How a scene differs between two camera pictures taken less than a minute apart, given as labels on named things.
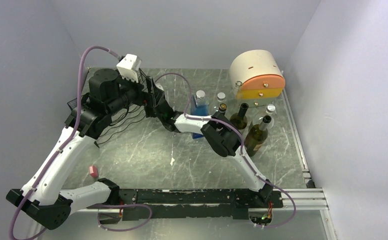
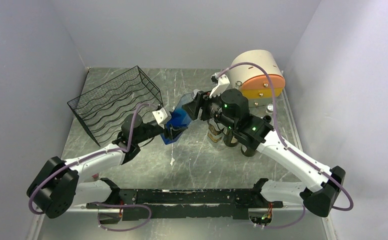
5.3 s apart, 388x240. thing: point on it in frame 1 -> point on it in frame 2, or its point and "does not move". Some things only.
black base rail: [147, 204] does not move
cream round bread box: [260, 74] does not move
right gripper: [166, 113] -> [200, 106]
